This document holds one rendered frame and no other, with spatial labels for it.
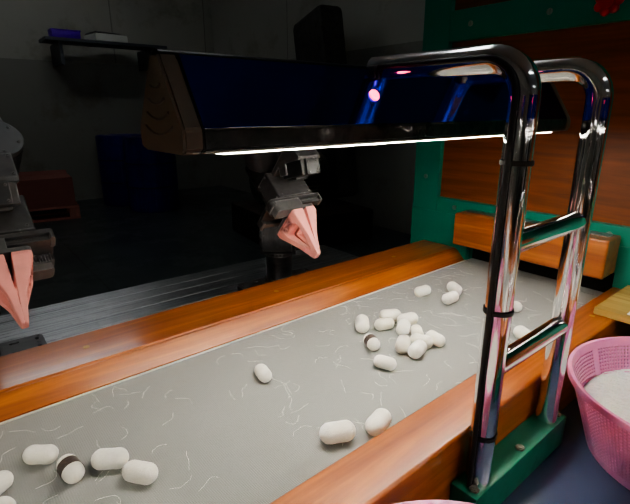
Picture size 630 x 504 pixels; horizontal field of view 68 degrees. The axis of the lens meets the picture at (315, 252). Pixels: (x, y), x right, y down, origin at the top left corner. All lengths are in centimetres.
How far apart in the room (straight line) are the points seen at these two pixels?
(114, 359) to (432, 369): 42
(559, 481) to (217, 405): 39
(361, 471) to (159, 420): 24
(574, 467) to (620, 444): 7
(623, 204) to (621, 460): 49
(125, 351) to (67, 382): 8
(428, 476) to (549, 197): 68
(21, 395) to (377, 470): 41
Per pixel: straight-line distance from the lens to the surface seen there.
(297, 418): 56
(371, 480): 45
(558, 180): 102
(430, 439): 50
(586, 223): 56
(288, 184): 76
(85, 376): 66
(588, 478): 66
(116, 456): 52
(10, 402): 65
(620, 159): 98
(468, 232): 104
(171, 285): 117
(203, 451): 53
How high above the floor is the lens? 107
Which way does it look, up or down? 17 degrees down
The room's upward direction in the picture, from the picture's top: straight up
